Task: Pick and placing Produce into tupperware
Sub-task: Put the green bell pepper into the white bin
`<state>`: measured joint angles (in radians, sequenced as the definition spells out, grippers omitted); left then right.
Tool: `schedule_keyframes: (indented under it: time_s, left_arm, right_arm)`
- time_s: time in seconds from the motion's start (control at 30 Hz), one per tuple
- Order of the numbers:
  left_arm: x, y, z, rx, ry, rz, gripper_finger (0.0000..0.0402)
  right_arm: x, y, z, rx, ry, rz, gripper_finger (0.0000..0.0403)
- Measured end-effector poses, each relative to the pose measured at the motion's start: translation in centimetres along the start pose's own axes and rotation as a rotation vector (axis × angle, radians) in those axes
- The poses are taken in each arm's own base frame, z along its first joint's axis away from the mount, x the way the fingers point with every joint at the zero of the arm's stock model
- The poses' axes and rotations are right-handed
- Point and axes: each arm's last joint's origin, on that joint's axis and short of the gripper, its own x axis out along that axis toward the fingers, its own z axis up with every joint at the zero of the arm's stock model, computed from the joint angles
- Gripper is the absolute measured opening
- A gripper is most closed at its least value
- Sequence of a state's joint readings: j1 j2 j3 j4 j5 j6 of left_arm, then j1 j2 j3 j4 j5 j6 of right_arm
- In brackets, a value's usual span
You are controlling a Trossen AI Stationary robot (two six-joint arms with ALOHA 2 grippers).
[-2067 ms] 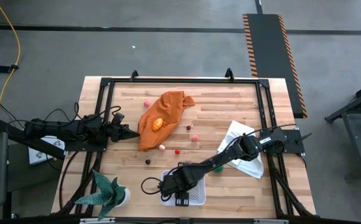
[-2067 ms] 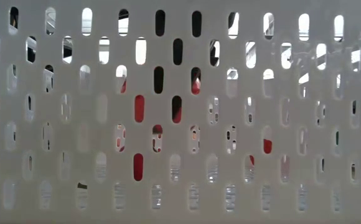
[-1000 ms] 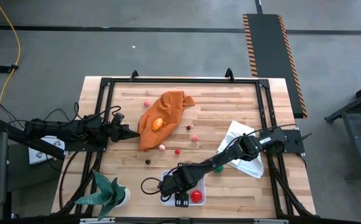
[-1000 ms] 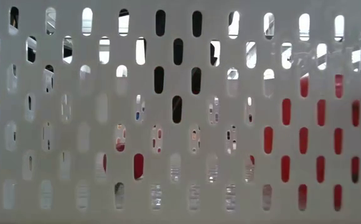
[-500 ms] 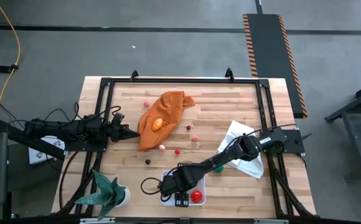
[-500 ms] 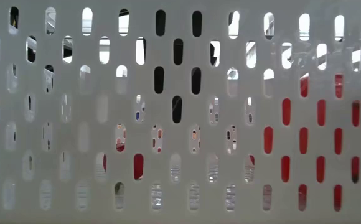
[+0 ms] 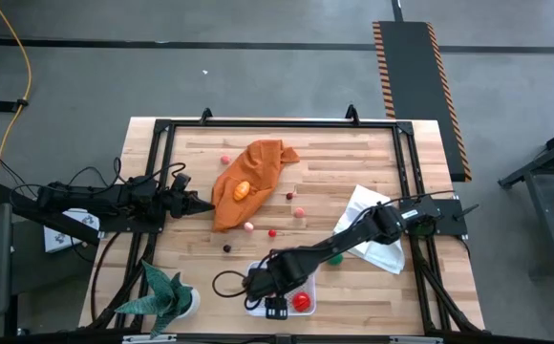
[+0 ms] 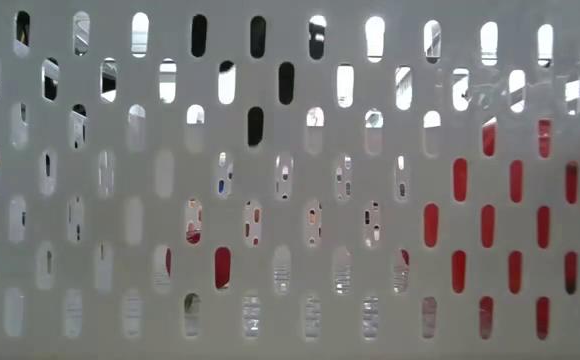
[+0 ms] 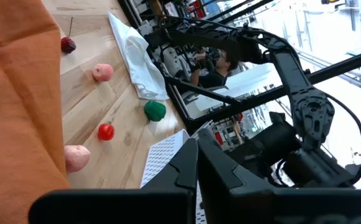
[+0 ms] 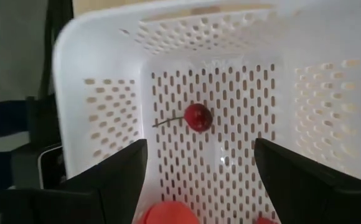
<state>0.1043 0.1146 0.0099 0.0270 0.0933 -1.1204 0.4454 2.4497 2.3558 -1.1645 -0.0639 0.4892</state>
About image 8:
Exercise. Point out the white perforated plastic basket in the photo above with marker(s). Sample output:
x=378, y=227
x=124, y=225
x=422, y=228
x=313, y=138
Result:
x=315, y=85

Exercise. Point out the red toy cherry with stem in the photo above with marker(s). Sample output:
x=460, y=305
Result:
x=222, y=267

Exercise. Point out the red toy tomato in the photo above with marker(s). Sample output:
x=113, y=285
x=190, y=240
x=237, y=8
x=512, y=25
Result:
x=487, y=226

